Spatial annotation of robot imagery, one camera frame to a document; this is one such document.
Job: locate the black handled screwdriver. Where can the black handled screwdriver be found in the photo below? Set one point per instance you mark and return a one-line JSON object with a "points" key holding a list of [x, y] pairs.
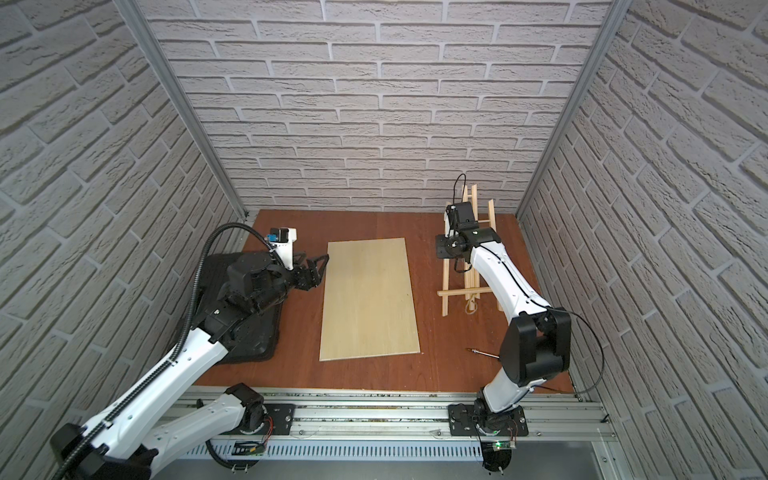
{"points": [[483, 353]]}

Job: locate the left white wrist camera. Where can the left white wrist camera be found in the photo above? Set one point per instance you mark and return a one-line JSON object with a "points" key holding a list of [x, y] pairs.
{"points": [[282, 240]]}

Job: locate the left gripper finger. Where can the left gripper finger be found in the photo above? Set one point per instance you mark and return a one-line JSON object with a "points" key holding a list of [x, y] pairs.
{"points": [[317, 273], [318, 262]]}

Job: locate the aluminium corner post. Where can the aluminium corner post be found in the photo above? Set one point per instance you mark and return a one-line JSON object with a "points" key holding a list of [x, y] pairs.
{"points": [[146, 40], [607, 31]]}

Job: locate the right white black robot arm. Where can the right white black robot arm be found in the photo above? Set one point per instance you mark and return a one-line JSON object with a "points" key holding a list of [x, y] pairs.
{"points": [[536, 345]]}

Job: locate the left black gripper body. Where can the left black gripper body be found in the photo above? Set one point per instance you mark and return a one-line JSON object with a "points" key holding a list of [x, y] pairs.
{"points": [[304, 275]]}

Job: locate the small wooden easel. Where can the small wooden easel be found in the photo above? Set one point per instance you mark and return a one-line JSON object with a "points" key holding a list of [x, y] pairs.
{"points": [[472, 289]]}

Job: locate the right aluminium corner post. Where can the right aluminium corner post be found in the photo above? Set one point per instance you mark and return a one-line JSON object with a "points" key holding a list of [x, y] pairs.
{"points": [[607, 31]]}

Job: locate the light wooden board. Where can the light wooden board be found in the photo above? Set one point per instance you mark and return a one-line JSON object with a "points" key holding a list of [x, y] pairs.
{"points": [[368, 306]]}

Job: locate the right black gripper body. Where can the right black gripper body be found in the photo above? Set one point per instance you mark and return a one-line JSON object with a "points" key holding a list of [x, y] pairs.
{"points": [[446, 248]]}

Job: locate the left aluminium corner post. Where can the left aluminium corner post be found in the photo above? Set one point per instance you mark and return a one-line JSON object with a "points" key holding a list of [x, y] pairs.
{"points": [[146, 40]]}

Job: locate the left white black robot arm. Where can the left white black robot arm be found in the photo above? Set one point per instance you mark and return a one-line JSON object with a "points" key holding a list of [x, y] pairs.
{"points": [[126, 439]]}

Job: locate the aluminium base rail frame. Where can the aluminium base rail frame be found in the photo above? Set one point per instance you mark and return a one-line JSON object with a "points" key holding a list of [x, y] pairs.
{"points": [[558, 435]]}

